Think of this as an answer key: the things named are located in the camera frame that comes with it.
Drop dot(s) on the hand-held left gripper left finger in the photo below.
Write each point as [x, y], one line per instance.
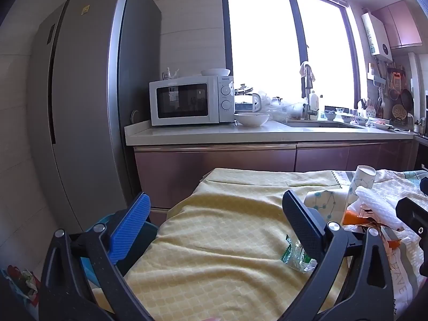
[128, 227]

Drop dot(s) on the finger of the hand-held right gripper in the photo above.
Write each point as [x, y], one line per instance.
[414, 217]

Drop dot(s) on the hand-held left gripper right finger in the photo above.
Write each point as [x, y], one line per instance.
[302, 220]

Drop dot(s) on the blue plastic bin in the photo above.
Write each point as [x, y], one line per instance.
[152, 232]

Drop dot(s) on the green candy wrapper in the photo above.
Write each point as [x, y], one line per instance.
[294, 257]

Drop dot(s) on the white foam wrap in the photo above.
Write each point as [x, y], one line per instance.
[374, 207]

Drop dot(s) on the copper foil wrapper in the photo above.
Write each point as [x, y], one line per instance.
[371, 222]

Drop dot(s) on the patterned paper cup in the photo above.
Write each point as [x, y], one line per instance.
[361, 180]

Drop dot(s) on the grey patterned cloth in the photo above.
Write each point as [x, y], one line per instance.
[404, 274]

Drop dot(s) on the yellow checked cloth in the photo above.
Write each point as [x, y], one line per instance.
[217, 240]

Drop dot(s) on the white plate with food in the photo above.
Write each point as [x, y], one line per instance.
[383, 124]

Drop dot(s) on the kitchen counter with pink cabinets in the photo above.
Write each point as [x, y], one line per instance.
[217, 170]

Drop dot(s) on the beige perforated strainer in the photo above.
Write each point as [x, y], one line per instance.
[399, 112]

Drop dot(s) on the small blue patterned bowl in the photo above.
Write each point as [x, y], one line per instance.
[330, 115]

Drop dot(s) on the white bowl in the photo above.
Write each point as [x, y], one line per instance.
[215, 72]
[251, 119]

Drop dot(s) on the white utensil holder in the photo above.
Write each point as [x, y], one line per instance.
[369, 111]

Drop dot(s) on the clear plastic bags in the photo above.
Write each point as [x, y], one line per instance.
[281, 107]

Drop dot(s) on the hanging frying pan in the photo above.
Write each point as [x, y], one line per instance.
[407, 99]

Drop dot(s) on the pile of litter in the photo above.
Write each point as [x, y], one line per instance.
[23, 282]

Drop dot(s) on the metal faucet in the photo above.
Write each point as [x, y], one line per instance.
[306, 100]

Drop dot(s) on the white bottle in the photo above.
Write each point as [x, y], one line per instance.
[313, 100]

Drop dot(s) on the silver refrigerator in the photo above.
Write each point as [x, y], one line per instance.
[87, 107]

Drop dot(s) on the glass kettle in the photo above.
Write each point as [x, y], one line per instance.
[247, 105]

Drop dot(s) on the white microwave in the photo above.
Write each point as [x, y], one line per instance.
[187, 102]

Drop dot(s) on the pink rag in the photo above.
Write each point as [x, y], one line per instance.
[307, 72]

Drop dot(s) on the white water heater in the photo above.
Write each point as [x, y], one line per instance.
[376, 36]

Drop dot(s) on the dark framed window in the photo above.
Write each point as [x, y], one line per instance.
[260, 40]

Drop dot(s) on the pink wall cabinet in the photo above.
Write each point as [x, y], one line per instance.
[401, 23]

